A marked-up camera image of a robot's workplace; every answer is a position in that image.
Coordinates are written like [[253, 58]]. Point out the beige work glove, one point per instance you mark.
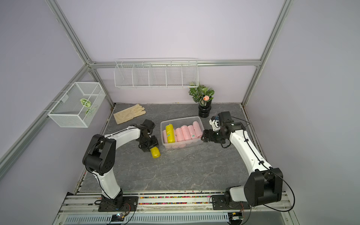
[[129, 114]]

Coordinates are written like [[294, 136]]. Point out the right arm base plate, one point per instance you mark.
[[222, 202]]

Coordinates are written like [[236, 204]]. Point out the potted plant black pot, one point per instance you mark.
[[203, 96]]

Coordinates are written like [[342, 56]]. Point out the pink roll with green sticker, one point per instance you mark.
[[179, 135]]

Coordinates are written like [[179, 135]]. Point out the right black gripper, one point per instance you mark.
[[211, 138]]

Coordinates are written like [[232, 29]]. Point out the yellow trash bag roll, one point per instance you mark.
[[170, 135], [155, 152]]

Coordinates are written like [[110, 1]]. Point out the clear plastic storage box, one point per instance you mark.
[[177, 123]]

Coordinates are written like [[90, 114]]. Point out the white mesh basket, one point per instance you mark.
[[78, 105]]

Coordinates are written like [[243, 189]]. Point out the aluminium frame rails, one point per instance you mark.
[[18, 148]]

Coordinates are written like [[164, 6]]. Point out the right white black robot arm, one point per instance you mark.
[[265, 183]]

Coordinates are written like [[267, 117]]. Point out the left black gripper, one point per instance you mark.
[[154, 143]]

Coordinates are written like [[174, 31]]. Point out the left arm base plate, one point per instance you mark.
[[122, 204]]

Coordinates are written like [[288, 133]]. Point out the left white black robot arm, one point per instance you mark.
[[99, 158]]

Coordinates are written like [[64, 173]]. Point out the white wire wall shelf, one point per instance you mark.
[[156, 73]]

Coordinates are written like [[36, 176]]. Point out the white ventilation grille strip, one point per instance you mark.
[[138, 218]]

